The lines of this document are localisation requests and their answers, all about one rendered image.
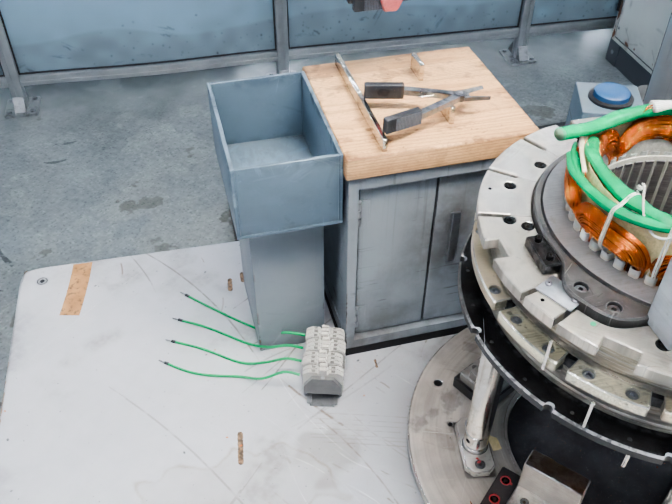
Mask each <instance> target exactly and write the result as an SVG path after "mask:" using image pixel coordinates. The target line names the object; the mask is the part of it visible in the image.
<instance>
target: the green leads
mask: <svg viewBox="0 0 672 504"><path fill-rule="evenodd" d="M180 293H182V294H184V295H185V296H186V297H188V298H190V299H192V300H194V301H196V302H198V303H200V304H202V305H204V306H206V307H208V308H210V309H212V310H214V311H216V312H218V313H220V314H222V315H224V316H226V317H228V318H231V319H233V320H235V321H237V322H239V323H242V324H244V325H246V326H249V327H251V328H254V329H255V326H253V325H251V324H248V323H246V322H243V321H241V320H239V319H237V318H234V317H232V316H230V315H228V314H226V313H224V312H222V311H220V310H218V309H216V308H214V307H211V306H209V305H207V304H205V303H203V302H201V301H199V300H197V299H195V298H194V297H192V296H190V295H188V294H187V293H186V294H185V293H183V292H180ZM172 319H175V320H178V321H180V322H185V323H189V324H193V325H196V326H200V327H203V328H206V329H209V330H212V331H214V332H217V333H219V334H222V335H224V336H227V337H229V338H232V339H234V340H236V341H239V342H241V343H244V344H247V345H251V346H255V347H260V348H280V347H295V348H300V349H303V346H299V345H294V344H281V345H273V346H266V345H258V344H253V343H249V342H246V341H243V340H241V339H238V338H236V337H233V336H231V335H229V334H226V333H224V332H221V331H219V330H216V329H214V328H211V327H208V326H205V325H202V324H198V323H195V322H191V321H187V320H183V319H180V318H178V319H177V318H173V317H172ZM281 334H293V335H299V336H305V334H303V333H298V332H291V331H282V332H281ZM165 340H166V341H170V342H171V343H176V344H180V345H185V346H189V347H193V348H197V349H200V350H203V351H206V352H209V353H212V354H214V355H217V356H219V357H222V358H224V359H227V360H230V361H233V362H236V363H239V364H245V365H258V364H267V363H272V362H277V361H281V360H293V361H297V362H302V360H301V359H297V358H292V357H282V358H277V359H273V360H268V361H260V362H243V361H238V360H235V359H232V358H229V357H226V356H224V355H221V354H219V353H216V352H214V351H211V350H209V349H206V348H203V347H199V346H196V345H192V344H188V343H183V342H179V341H176V340H168V339H165ZM159 361H160V362H163V363H164V364H166V365H168V366H171V367H173V368H175V369H178V370H181V371H184V372H187V373H190V374H195V375H200V376H209V377H233V378H244V379H251V380H265V379H268V378H271V377H274V376H276V375H279V374H283V373H289V374H293V375H297V376H300V373H297V372H293V371H288V370H287V371H279V372H276V373H274V374H271V375H268V376H265V377H249V376H242V375H221V374H206V373H198V372H194V371H190V370H186V369H183V368H180V367H178V366H175V365H173V364H171V363H169V362H167V361H162V360H159Z"/></svg>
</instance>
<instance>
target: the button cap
mask: <svg viewBox="0 0 672 504"><path fill-rule="evenodd" d="M593 96H594V97H595V98H596V99H598V100H599V101H601V102H604V103H607V104H613V105H621V104H626V103H628V102H629V100H630V97H631V92H630V90H629V89H628V88H627V87H625V86H624V85H621V84H618V83H614V82H603V83H600V84H598V85H596V86H595V88H594V92H593Z"/></svg>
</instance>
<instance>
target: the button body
mask: <svg viewBox="0 0 672 504"><path fill-rule="evenodd" d="M598 84H600V83H590V82H576V83H575V87H574V91H573V95H572V99H571V103H570V107H569V111H568V115H567V119H566V123H565V126H568V125H570V121H573V120H578V119H584V118H592V117H602V116H604V115H606V114H608V113H610V112H613V111H616V110H610V109H605V108H602V107H599V106H597V105H595V104H594V103H592V102H591V101H590V100H589V98H588V93H589V90H590V89H591V88H593V87H595V86H596V85H598ZM624 86H625V87H627V88H628V89H629V90H630V92H631V94H632V95H633V97H634V103H633V105H632V106H631V107H633V106H638V105H643V102H642V99H641V96H640V93H639V90H638V87H637V86H634V85H624Z"/></svg>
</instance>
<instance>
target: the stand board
mask: <svg viewBox="0 0 672 504"><path fill-rule="evenodd" d="M411 54H412V53H410V54H402V55H394V56H386V57H377V58H369V59H361V60H353V61H344V62H345V64H346V66H347V68H348V69H349V71H350V73H351V75H352V76H353V78H354V80H355V82H356V84H357V85H358V87H359V89H360V91H361V93H362V94H363V96H364V83H365V82H404V86H410V87H421V88H432V89H443V90H453V91H456V90H462V89H467V88H471V87H476V86H481V85H482V86H483V88H484V89H481V90H478V91H475V92H471V93H469V95H470V96H491V99H490V100H482V101H466V102H465V101H464V102H459V103H457V104H454V106H455V107H456V111H455V118H454V124H449V123H448V122H447V120H446V119H445V117H444V116H443V115H442V113H441V112H437V113H435V114H433V115H431V116H429V117H427V118H425V119H423V120H422V121H421V124H419V125H416V126H413V127H410V128H407V129H404V130H401V131H398V132H394V133H390V134H385V135H386V137H387V139H388V146H387V151H386V152H382V150H381V148H380V146H379V145H378V143H377V141H376V139H375V137H374V135H373V134H372V132H371V130H370V128H369V126H368V124H367V122H366V121H365V119H364V117H363V115H362V113H361V111H360V110H359V108H358V106H357V104H356V102H355V100H354V98H353V97H352V95H351V93H350V91H349V89H348V87H347V86H346V84H345V82H344V80H343V78H342V76H341V74H340V73H339V71H338V69H337V67H336V65H335V63H328V64H320V65H311V66H304V67H303V68H302V71H304V72H305V74H306V76H307V78H308V80H309V83H310V85H311V87H312V89H313V91H314V93H315V95H316V97H317V100H318V102H319V104H320V106H321V108H322V110H323V112H324V114H325V117H326V119H327V121H328V123H329V125H330V127H331V129H332V132H333V134H334V136H335V138H336V140H337V142H338V144H339V146H340V149H341V151H342V153H343V174H344V176H345V179H346V180H347V181H350V180H356V179H363V178H369V177H376V176H383V175H389V174H396V173H402V172H409V171H415V170H422V169H428V168H435V167H441V166H448V165H454V164H461V163H467V162H474V161H480V160H487V159H493V158H497V157H498V156H499V155H500V154H501V153H502V152H503V151H505V150H506V149H507V148H508V147H510V146H511V145H512V144H514V143H515V142H517V141H519V140H520V139H522V140H523V139H524V137H526V136H528V135H530V134H532V133H534V132H536V131H539V128H538V127H537V126H536V125H535V124H534V123H533V121H532V120H531V119H530V118H529V117H528V116H527V114H526V113H525V112H524V111H523V110H522V109H521V107H520V106H519V105H518V104H517V103H516V102H515V100H514V99H513V98H512V97H511V96H510V95H509V93H508V92H507V91H506V90H505V89H504V88H503V86H502V85H501V84H500V83H499V82H498V81H497V79H496V78H495V77H494V76H493V75H492V73H491V72H490V71H489V70H488V69H487V68H486V66H485V65H484V64H483V63H482V62H481V61H480V59H479V58H478V57H477V56H476V55H475V54H474V52H473V51H472V50H471V49H470V48H469V47H460V48H452V49H443V50H435V51H427V52H419V53H416V54H417V55H418V56H419V58H420V59H421V61H422V62H423V63H424V65H425V67H424V78H423V81H419V80H418V79H417V77H416V76H415V74H414V73H413V71H412V70H411V68H410V66H411ZM365 100H366V101H367V103H368V105H369V107H370V108H371V110H372V112H373V114H374V116H375V117H376V119H377V121H378V123H379V124H380V126H381V128H382V130H383V118H384V117H386V116H389V115H393V114H396V113H399V112H402V111H406V110H409V109H412V108H415V107H419V108H420V109H422V108H424V107H426V106H429V105H431V104H433V103H435V102H437V101H439V100H440V99H438V98H428V97H421V98H418V97H417V96H406V95H404V98H403V99H365Z"/></svg>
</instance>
